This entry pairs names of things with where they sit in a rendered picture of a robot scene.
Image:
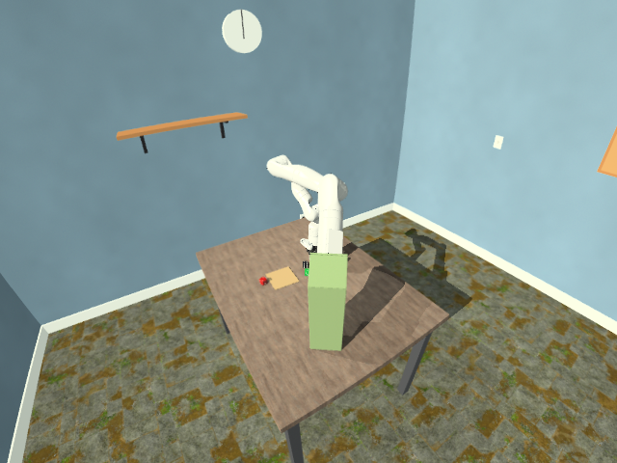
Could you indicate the tan flat mat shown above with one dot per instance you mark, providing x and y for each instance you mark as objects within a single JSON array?
[{"x": 281, "y": 278}]

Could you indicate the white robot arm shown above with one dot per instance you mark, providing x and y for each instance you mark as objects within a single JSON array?
[{"x": 326, "y": 217}]

